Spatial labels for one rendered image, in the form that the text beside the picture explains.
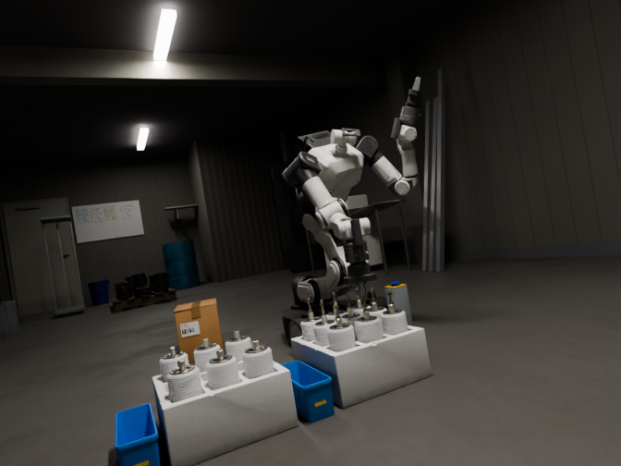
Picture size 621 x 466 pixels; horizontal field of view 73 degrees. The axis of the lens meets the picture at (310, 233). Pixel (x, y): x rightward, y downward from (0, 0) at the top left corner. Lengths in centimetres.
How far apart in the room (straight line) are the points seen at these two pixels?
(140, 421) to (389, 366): 87
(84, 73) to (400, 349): 428
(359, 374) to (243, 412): 42
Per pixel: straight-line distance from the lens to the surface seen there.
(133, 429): 164
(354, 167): 204
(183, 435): 137
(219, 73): 528
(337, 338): 151
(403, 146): 218
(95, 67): 511
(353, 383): 152
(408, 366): 164
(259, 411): 140
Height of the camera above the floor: 59
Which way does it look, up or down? 1 degrees up
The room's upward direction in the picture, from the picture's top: 9 degrees counter-clockwise
